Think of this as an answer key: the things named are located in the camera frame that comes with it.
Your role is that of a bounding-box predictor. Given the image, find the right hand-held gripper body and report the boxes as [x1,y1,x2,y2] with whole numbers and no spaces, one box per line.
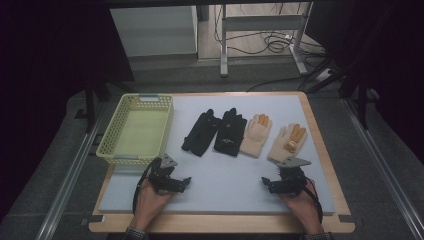
[277,156,313,196]

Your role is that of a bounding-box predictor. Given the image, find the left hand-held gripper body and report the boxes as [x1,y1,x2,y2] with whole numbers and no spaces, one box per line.
[145,153,179,195]

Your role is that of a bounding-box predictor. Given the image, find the yellow-green plastic basket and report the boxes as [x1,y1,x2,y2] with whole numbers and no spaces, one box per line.
[95,93,175,167]

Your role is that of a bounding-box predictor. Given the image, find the plain black glove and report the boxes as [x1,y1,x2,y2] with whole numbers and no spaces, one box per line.
[180,108,222,158]

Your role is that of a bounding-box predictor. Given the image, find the black glove with white emblem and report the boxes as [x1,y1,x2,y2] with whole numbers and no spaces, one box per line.
[213,107,249,158]

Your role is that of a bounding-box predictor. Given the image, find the person's left hand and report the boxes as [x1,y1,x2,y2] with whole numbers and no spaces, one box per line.
[130,181,177,225]

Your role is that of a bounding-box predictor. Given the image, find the person's right hand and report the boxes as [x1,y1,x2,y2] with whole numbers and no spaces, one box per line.
[279,179,322,228]

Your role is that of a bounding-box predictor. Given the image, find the white foam mat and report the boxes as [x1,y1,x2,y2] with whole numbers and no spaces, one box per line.
[98,94,336,216]

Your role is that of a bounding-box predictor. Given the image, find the beige glove with round ornament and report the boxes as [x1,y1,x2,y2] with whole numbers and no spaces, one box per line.
[267,123,308,164]

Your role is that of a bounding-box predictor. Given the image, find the beige orange knit glove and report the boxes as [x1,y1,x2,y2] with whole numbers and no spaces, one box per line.
[239,113,273,159]

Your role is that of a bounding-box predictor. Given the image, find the black stand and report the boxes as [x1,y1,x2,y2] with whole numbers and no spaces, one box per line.
[338,63,382,131]
[83,78,136,134]

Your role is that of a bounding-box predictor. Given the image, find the white power strip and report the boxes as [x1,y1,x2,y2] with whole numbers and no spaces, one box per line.
[315,67,334,84]

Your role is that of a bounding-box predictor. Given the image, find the white cabinet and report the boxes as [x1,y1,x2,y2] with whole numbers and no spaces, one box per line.
[109,4,199,58]

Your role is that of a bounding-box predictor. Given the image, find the right hand-held gripper black cable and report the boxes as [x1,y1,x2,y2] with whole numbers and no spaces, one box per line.
[301,178,324,224]

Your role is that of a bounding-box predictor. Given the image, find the aluminium rail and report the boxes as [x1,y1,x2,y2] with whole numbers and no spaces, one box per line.
[34,104,108,240]
[342,97,424,240]

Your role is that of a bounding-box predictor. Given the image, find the black floor cables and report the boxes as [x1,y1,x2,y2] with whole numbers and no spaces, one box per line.
[213,3,327,57]

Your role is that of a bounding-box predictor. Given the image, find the grey metal stand frame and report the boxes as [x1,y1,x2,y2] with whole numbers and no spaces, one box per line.
[219,2,315,78]

